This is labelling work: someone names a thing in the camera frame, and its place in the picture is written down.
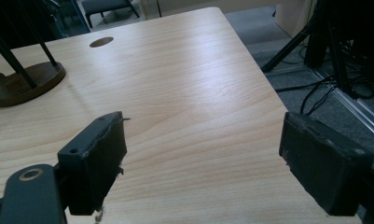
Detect light wooden cabinet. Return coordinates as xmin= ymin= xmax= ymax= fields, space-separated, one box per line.
xmin=274 ymin=0 xmax=316 ymax=36

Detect grey bench with black legs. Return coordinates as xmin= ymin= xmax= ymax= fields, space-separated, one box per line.
xmin=81 ymin=0 xmax=141 ymax=29

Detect black tripod stand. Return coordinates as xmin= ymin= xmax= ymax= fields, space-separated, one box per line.
xmin=261 ymin=0 xmax=332 ymax=73

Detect dark wooden cup holder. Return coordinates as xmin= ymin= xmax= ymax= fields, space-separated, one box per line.
xmin=0 ymin=12 xmax=67 ymax=108

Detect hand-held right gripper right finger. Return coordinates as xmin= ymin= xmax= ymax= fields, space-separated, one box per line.
xmin=278 ymin=111 xmax=374 ymax=217

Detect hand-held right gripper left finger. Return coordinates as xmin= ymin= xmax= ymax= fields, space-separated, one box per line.
xmin=57 ymin=110 xmax=129 ymax=217

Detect black floor cables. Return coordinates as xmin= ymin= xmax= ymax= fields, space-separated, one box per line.
xmin=274 ymin=76 xmax=339 ymax=116

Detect aluminium floor rail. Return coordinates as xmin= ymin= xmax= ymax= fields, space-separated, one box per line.
xmin=312 ymin=69 xmax=374 ymax=144

